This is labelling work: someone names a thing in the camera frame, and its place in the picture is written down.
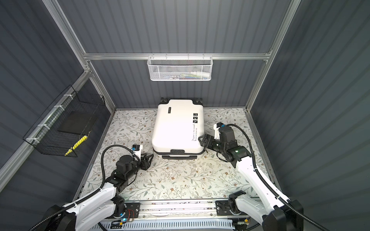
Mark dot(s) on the black carry-on suitcase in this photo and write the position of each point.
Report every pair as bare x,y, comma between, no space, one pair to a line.
178,125

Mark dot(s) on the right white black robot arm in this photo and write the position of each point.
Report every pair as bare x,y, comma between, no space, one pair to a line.
276,211

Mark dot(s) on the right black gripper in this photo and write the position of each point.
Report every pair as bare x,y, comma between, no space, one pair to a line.
208,145

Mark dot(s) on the yellow black striped item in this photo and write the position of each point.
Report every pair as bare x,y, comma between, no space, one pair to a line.
76,145

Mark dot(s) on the white tube in basket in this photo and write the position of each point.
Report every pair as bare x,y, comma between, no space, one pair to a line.
201,75

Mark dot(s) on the aluminium front rail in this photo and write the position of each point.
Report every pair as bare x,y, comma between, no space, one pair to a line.
194,207

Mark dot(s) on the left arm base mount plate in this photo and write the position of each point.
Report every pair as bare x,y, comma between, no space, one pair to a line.
127,210

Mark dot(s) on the black wire mesh basket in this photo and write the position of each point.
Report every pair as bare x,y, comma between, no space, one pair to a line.
67,122

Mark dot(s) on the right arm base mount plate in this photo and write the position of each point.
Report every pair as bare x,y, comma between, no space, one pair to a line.
225,208

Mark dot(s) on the white wire mesh basket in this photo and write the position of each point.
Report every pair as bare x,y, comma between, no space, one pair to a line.
178,69

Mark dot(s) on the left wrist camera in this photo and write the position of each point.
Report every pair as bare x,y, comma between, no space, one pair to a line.
137,150

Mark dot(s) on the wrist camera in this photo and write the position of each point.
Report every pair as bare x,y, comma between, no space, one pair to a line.
223,133
137,150

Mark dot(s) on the white perforated vent panel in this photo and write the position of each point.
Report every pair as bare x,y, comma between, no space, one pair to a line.
212,224

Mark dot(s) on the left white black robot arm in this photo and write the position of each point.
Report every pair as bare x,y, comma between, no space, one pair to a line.
123,176

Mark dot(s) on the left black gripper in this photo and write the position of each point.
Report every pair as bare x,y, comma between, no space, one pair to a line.
145,163

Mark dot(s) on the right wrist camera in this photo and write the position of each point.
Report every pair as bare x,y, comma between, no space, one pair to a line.
223,133

